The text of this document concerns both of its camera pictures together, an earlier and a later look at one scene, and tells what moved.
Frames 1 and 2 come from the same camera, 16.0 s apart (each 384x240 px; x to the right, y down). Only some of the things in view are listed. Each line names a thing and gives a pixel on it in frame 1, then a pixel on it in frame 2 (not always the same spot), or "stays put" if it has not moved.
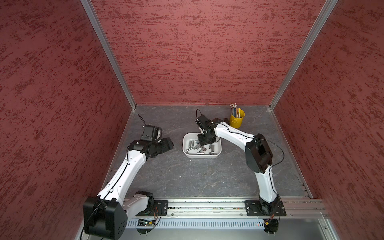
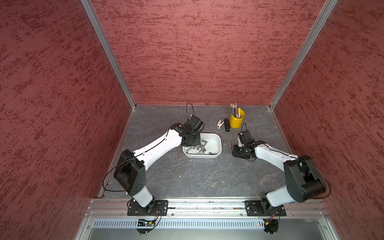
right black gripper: (203, 142) → (234, 152)
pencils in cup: (236, 112) stays put
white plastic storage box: (192, 149) stays put
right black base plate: (254, 209) stays put
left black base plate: (160, 208) stays put
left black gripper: (166, 146) → (197, 142)
